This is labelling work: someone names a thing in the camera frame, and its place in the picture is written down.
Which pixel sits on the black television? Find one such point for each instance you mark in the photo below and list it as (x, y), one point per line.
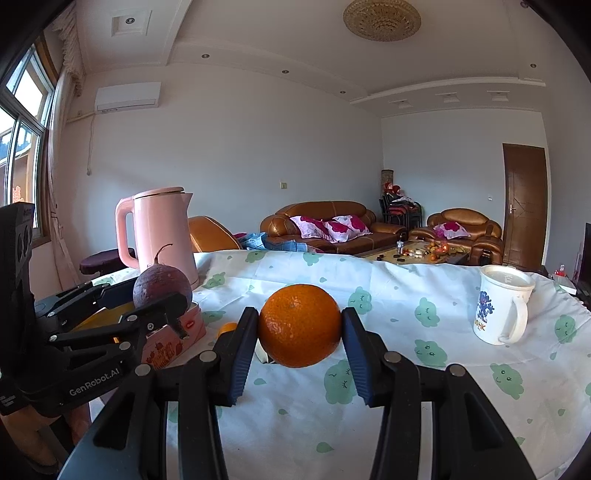
(587, 254)

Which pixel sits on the orange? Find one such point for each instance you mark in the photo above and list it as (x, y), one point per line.
(300, 325)
(228, 328)

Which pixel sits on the stacked dark chairs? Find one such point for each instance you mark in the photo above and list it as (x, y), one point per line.
(399, 210)

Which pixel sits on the brown leather sofa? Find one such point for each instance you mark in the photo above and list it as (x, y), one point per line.
(323, 207)

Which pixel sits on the brown wooden door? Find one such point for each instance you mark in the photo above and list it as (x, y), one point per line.
(524, 207)

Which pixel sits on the brown leather armchair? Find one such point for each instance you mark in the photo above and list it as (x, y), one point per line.
(485, 235)

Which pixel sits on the window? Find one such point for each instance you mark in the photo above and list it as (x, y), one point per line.
(23, 138)

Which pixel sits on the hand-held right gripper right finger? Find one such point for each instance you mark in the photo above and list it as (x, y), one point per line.
(358, 360)

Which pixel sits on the dark round stool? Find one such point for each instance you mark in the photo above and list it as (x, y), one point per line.
(101, 261)

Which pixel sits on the wooden coffee table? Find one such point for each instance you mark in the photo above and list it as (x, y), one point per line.
(392, 254)

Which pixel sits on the person's left forearm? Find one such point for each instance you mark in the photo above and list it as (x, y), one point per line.
(23, 438)

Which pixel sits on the white air conditioner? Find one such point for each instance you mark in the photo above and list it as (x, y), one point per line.
(127, 97)

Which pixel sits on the tall patterned floor vase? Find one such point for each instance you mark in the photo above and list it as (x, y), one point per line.
(387, 177)

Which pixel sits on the white tablecloth with green clouds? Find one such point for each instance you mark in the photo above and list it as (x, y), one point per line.
(415, 300)

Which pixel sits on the pink electric kettle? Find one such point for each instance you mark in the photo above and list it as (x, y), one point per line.
(161, 230)

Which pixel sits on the golden ceiling lamp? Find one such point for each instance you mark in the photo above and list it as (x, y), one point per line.
(382, 19)

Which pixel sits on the brown leather chair back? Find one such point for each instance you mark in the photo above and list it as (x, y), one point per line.
(210, 233)

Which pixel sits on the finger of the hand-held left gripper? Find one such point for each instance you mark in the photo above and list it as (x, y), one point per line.
(83, 297)
(157, 314)

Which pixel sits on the white mug with blue print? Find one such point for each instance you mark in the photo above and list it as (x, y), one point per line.
(496, 304)

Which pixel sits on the pink floral cushion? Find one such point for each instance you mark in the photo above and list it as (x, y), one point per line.
(348, 227)
(309, 227)
(449, 229)

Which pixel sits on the beige curtain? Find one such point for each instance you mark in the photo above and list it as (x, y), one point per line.
(60, 184)

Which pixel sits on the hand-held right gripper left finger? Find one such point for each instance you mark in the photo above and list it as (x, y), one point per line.
(242, 364)

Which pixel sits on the pink tin box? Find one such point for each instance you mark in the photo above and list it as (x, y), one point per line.
(184, 327)

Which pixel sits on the round purple radish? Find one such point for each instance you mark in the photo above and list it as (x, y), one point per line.
(161, 281)

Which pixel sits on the blue plaid cloth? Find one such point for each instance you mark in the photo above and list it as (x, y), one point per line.
(272, 243)

